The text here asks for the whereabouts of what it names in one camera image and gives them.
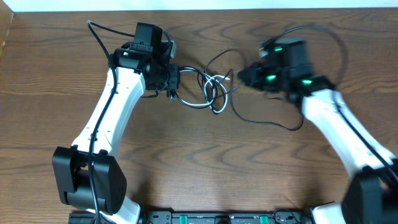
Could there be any thin black USB cable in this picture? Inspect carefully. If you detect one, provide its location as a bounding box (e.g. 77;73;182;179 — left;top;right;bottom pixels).
203;48;305;132

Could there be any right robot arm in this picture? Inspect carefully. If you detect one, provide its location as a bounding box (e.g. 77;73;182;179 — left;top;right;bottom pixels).
238;37;397;223

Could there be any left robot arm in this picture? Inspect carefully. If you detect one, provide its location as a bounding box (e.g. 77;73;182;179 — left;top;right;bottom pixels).
52;22;180;223

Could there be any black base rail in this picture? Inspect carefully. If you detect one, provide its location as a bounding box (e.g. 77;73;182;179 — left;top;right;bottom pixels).
68;210;315;224

